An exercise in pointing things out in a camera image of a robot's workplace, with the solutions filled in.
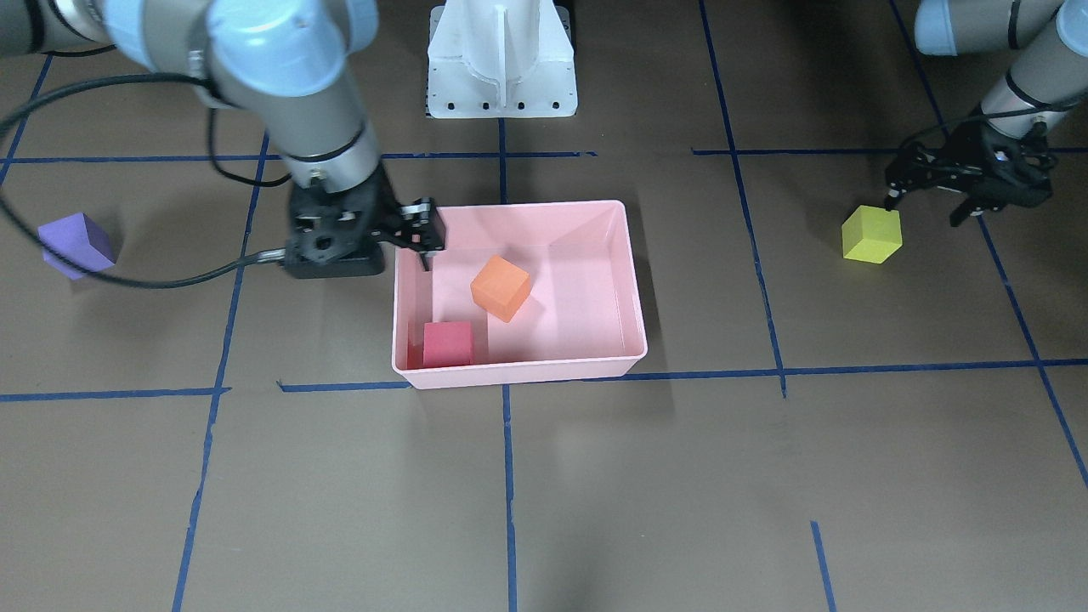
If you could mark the purple foam cube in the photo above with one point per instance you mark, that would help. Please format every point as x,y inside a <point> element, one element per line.
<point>81,240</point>

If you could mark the orange foam cube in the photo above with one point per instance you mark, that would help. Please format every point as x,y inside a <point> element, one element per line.
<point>501,288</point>

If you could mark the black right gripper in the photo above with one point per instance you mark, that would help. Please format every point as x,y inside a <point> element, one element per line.
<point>380,206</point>

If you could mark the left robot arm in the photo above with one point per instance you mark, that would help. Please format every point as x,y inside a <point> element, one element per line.
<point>1047,77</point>

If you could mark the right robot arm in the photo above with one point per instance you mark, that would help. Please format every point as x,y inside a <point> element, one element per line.
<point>284,61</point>

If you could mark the pink plastic bin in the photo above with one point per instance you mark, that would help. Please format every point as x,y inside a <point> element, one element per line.
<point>583,318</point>

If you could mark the red foam cube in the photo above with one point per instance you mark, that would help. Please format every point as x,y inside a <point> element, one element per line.
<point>448,344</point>

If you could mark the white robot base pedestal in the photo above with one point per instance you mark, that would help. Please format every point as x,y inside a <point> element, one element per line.
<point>501,59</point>

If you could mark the yellow foam cube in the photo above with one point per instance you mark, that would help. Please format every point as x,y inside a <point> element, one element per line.
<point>871,235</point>

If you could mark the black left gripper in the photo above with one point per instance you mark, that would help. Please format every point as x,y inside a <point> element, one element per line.
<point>949,169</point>

